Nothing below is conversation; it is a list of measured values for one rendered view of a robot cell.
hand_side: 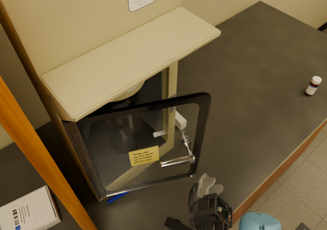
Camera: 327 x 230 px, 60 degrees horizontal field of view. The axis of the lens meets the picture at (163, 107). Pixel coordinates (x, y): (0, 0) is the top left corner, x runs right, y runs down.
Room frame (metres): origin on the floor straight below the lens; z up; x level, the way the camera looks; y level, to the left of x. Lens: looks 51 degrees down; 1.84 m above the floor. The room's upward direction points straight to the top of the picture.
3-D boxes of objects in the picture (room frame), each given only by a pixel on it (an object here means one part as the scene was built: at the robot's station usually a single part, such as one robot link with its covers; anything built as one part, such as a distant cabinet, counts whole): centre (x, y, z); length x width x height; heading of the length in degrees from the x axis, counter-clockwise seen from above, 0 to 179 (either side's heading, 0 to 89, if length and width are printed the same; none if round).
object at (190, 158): (0.35, -0.03, 1.20); 0.10 x 0.05 x 0.03; 104
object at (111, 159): (0.36, 0.04, 1.19); 0.30 x 0.01 x 0.40; 104
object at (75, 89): (0.39, 0.05, 1.46); 0.32 x 0.12 x 0.10; 131
